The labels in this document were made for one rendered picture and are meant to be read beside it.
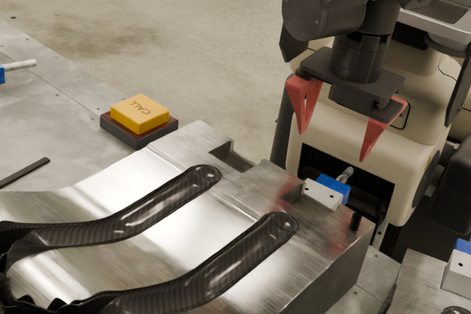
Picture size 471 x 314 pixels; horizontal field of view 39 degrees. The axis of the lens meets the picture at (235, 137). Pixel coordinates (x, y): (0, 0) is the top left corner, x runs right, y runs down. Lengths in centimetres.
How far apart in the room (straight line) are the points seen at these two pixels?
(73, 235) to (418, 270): 36
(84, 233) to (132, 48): 236
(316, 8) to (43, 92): 54
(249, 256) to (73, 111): 43
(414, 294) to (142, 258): 28
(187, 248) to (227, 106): 198
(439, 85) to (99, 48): 211
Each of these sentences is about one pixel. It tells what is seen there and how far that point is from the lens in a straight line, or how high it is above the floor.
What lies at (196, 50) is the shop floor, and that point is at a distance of 302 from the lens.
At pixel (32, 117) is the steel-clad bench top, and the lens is 99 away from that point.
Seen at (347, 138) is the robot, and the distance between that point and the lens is 105.
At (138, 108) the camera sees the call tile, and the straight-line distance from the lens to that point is 95.
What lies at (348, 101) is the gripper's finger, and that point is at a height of 100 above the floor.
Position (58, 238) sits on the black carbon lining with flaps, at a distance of 62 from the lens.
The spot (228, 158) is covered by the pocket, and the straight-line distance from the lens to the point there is 82.
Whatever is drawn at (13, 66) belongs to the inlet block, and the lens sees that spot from 106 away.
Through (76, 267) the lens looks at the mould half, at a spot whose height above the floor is 93.
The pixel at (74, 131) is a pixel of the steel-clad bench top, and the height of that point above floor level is 80.
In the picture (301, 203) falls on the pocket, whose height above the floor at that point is 86.
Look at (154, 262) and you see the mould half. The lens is 64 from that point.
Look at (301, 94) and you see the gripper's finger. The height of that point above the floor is 98.
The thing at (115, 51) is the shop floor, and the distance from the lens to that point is 294.
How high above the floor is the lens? 133
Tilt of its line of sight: 33 degrees down
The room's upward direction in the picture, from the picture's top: 9 degrees clockwise
